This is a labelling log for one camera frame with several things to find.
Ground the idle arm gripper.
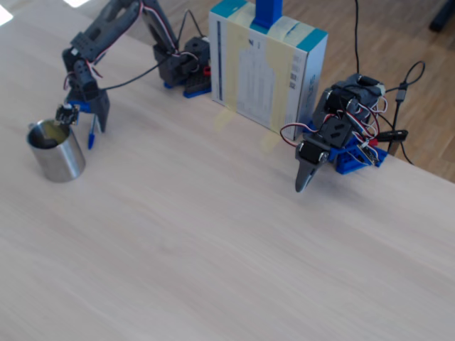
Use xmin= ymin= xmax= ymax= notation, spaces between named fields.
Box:
xmin=294 ymin=137 xmax=330 ymax=193

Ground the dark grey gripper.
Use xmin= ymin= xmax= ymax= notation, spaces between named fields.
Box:
xmin=68 ymin=77 xmax=110 ymax=134

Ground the blue ballpoint pen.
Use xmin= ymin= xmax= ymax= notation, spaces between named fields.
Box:
xmin=87 ymin=114 xmax=99 ymax=150

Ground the blue idle arm base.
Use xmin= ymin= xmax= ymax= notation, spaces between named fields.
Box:
xmin=301 ymin=120 xmax=388 ymax=175

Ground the silver metal cup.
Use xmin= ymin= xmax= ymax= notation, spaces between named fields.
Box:
xmin=26 ymin=119 xmax=87 ymax=184

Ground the yellow highlighter with black cap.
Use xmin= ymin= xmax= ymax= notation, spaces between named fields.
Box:
xmin=35 ymin=120 xmax=70 ymax=149

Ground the small controller circuit board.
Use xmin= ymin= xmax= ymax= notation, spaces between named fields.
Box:
xmin=357 ymin=140 xmax=381 ymax=166

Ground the yellow masking tape strip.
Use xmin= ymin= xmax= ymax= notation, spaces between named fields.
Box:
xmin=258 ymin=17 xmax=301 ymax=154
xmin=213 ymin=1 xmax=257 ymax=135

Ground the black power plug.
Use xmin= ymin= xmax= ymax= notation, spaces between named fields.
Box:
xmin=376 ymin=129 xmax=409 ymax=141

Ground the white teal cardboard box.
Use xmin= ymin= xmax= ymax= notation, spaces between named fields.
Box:
xmin=208 ymin=0 xmax=328 ymax=141

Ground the dark furniture foot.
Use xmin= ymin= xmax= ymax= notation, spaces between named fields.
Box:
xmin=429 ymin=0 xmax=455 ymax=33

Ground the wrist camera on blue mount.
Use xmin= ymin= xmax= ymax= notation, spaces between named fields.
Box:
xmin=55 ymin=100 xmax=92 ymax=126

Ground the black camera cable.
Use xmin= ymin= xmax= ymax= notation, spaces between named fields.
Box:
xmin=100 ymin=9 xmax=207 ymax=90

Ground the blue arm base plate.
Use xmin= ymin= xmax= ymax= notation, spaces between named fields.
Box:
xmin=163 ymin=80 xmax=213 ymax=99

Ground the black power cable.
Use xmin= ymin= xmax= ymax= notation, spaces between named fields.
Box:
xmin=400 ymin=138 xmax=416 ymax=166

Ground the looped cable with adapter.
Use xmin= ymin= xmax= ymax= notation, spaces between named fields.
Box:
xmin=385 ymin=60 xmax=427 ymax=131

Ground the thin black cable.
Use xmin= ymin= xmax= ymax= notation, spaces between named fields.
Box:
xmin=354 ymin=0 xmax=362 ymax=75

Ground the blue plastic post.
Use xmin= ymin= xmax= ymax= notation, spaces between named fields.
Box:
xmin=250 ymin=0 xmax=284 ymax=35

